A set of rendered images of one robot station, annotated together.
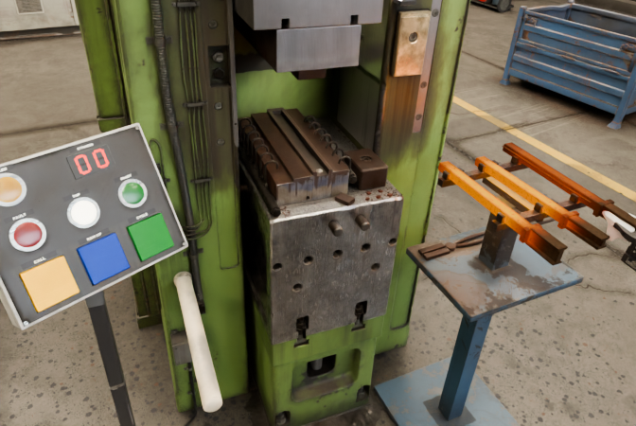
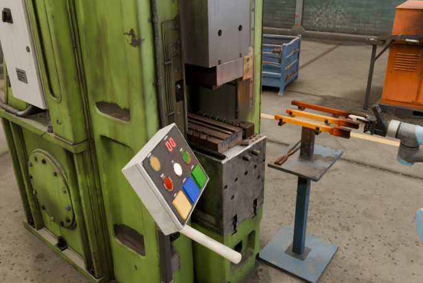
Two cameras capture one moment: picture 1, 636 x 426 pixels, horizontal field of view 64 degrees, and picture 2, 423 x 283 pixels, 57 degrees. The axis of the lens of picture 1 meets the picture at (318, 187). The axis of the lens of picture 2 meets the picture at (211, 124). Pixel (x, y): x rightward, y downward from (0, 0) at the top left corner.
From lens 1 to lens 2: 0.98 m
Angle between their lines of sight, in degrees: 25
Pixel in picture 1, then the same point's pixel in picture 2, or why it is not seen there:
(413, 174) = not seen: hidden behind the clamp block
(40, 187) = (162, 160)
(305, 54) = (225, 75)
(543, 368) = (323, 216)
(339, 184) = (238, 137)
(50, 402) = not seen: outside the picture
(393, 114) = (242, 99)
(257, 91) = not seen: hidden behind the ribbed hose
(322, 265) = (240, 182)
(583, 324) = (327, 190)
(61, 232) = (175, 180)
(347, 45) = (238, 67)
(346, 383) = (250, 255)
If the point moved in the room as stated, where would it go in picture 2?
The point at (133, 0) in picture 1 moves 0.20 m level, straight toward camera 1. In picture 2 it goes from (148, 65) to (182, 73)
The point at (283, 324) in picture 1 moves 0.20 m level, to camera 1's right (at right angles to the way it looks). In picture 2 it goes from (228, 222) to (260, 210)
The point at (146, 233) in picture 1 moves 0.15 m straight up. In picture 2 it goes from (197, 174) to (196, 140)
